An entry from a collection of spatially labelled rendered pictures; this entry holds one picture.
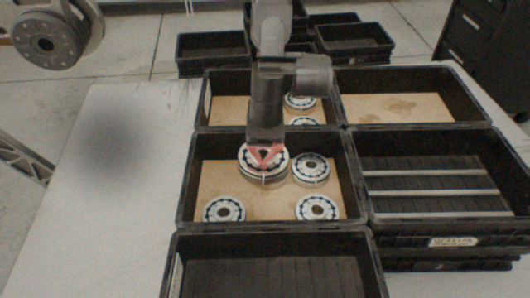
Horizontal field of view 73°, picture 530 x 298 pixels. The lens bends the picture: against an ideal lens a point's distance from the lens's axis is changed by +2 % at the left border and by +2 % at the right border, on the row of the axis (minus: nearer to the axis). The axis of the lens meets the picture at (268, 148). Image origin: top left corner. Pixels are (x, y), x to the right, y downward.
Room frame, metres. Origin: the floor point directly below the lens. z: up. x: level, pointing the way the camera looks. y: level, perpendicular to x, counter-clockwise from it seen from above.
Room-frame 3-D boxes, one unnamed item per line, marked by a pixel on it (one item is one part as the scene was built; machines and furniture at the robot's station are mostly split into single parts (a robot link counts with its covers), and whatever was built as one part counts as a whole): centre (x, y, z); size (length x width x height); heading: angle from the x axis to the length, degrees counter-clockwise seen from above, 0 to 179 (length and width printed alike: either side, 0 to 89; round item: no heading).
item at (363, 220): (0.54, 0.00, 0.92); 0.40 x 0.30 x 0.02; 91
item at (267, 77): (0.48, -0.01, 1.22); 0.07 x 0.06 x 0.07; 95
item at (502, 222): (0.55, -0.40, 0.92); 0.40 x 0.30 x 0.02; 91
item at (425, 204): (0.55, -0.40, 0.87); 0.40 x 0.30 x 0.11; 91
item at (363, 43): (1.89, -0.48, 0.37); 0.40 x 0.30 x 0.45; 97
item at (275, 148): (0.47, 0.01, 1.09); 0.07 x 0.07 x 0.09; 1
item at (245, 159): (0.49, 0.01, 1.04); 0.10 x 0.10 x 0.01
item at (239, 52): (1.79, 0.31, 0.37); 0.40 x 0.30 x 0.45; 97
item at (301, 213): (0.48, -0.11, 0.86); 0.10 x 0.10 x 0.01
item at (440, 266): (0.55, -0.40, 0.76); 0.40 x 0.30 x 0.12; 91
